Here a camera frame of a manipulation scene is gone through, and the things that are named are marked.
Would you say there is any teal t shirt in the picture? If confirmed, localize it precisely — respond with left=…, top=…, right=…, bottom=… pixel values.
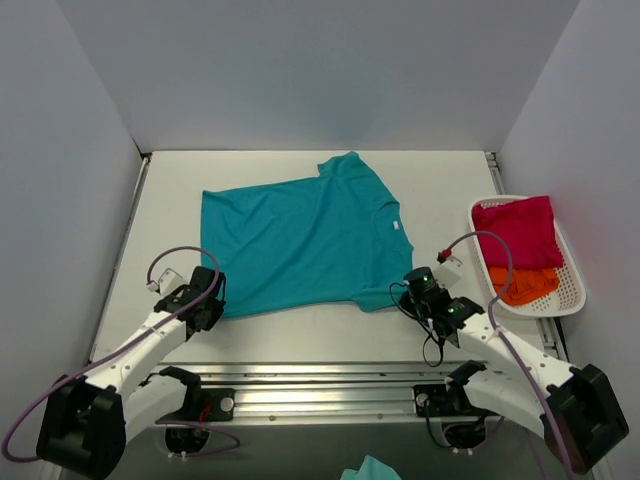
left=200, top=152, right=413, bottom=318

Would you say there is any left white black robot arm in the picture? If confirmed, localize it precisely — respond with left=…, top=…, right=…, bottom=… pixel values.
left=36, top=266, right=226, bottom=479

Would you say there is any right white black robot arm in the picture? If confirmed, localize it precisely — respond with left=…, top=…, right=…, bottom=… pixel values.
left=401, top=267, right=630, bottom=475

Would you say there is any orange t shirt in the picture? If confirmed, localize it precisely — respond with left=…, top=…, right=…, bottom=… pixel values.
left=502, top=268, right=560, bottom=306

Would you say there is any magenta t shirt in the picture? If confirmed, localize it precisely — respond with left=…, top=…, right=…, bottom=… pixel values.
left=471, top=196, right=564, bottom=270

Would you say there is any white plastic basket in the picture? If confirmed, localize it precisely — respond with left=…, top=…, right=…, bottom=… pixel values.
left=468, top=195, right=586, bottom=318

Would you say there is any light teal cloth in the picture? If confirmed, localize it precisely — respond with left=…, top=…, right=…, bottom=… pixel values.
left=340, top=455, right=401, bottom=480

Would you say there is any black thin wire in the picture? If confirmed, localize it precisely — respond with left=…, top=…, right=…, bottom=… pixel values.
left=389, top=282, right=451, bottom=367

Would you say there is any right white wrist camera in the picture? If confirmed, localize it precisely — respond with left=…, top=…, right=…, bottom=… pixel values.
left=434, top=249, right=463, bottom=289

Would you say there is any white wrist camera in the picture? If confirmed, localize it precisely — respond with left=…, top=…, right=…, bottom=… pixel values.
left=146, top=268, right=188, bottom=297
left=434, top=249, right=463, bottom=289

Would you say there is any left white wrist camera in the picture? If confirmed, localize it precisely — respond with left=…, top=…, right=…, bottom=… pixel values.
left=146, top=268, right=188, bottom=297

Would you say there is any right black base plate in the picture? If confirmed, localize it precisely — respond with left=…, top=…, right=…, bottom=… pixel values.
left=412, top=383, right=496, bottom=418

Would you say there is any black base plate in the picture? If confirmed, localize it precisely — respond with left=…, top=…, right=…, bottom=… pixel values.
left=161, top=388, right=236, bottom=423
left=412, top=383, right=496, bottom=418

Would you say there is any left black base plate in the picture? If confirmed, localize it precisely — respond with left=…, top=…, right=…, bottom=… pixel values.
left=161, top=388, right=236, bottom=423

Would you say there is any aluminium rail frame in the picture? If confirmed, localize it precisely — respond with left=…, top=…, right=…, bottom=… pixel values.
left=39, top=149, right=616, bottom=480

